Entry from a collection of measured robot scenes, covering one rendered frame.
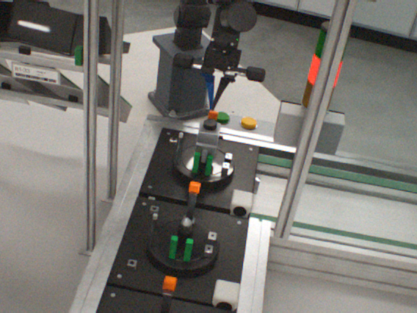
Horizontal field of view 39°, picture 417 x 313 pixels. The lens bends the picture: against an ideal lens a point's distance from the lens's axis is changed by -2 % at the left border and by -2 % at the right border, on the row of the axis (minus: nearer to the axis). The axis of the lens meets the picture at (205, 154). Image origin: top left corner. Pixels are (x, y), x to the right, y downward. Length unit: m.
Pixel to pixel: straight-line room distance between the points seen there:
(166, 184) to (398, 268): 0.52
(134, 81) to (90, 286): 0.87
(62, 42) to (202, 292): 0.51
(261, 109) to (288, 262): 0.63
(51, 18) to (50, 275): 0.52
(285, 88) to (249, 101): 1.80
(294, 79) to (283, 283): 2.53
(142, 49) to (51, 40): 0.96
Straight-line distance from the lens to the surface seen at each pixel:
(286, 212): 1.22
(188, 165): 1.34
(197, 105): 1.70
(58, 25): 1.08
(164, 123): 1.51
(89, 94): 1.06
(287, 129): 1.12
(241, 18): 1.15
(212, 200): 1.29
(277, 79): 3.69
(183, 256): 1.14
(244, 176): 1.36
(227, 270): 1.16
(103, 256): 1.18
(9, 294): 1.25
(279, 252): 1.29
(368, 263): 1.32
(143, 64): 1.94
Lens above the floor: 1.84
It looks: 38 degrees down
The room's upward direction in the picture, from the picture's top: 9 degrees clockwise
